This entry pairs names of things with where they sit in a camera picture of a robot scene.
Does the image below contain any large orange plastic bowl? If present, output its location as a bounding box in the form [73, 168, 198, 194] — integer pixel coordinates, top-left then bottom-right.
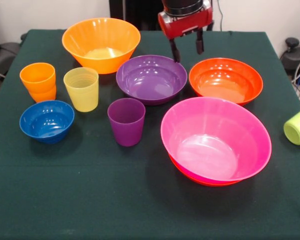
[61, 17, 142, 75]

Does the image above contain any large pink plastic bowl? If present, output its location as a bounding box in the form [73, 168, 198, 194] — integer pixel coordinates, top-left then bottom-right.
[160, 96, 273, 183]

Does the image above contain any black hanging cable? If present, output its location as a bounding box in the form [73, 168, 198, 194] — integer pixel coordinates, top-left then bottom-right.
[206, 0, 225, 32]

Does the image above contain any small blue plastic bowl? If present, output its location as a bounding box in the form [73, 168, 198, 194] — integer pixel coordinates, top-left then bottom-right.
[19, 99, 76, 145]

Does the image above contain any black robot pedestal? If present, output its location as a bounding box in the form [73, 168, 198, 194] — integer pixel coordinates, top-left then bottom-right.
[109, 0, 189, 32]

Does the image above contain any yellow plastic cup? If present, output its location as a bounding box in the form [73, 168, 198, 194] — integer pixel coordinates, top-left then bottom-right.
[63, 66, 100, 113]

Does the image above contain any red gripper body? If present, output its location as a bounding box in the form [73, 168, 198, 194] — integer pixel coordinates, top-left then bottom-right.
[157, 6, 214, 41]

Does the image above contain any orange plastic cup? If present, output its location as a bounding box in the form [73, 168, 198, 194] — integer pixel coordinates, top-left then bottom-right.
[19, 62, 57, 94]
[27, 84, 57, 104]

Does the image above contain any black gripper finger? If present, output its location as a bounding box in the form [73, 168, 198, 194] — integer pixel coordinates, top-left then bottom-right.
[168, 37, 182, 64]
[195, 27, 205, 55]

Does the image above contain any red plastic bowl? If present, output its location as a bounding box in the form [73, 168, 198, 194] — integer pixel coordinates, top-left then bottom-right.
[168, 153, 244, 187]
[188, 57, 264, 107]

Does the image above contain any purple plastic bowl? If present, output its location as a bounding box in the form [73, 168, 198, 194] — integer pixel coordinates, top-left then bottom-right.
[115, 54, 188, 106]

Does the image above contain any lime green plastic cup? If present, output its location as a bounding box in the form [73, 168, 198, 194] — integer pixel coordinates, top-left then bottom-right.
[283, 104, 300, 146]

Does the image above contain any purple plastic cup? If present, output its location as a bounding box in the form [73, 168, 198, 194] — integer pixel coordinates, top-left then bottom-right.
[107, 97, 147, 147]

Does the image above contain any dark green table cloth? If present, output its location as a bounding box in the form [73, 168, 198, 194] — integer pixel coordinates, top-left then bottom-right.
[0, 29, 300, 240]

